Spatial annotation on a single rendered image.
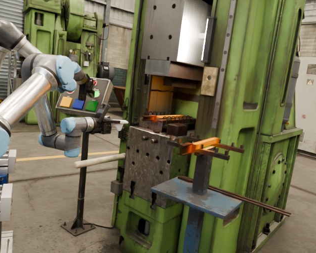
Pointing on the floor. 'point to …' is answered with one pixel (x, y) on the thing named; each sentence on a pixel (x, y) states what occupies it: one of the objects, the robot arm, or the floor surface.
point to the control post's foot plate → (71, 228)
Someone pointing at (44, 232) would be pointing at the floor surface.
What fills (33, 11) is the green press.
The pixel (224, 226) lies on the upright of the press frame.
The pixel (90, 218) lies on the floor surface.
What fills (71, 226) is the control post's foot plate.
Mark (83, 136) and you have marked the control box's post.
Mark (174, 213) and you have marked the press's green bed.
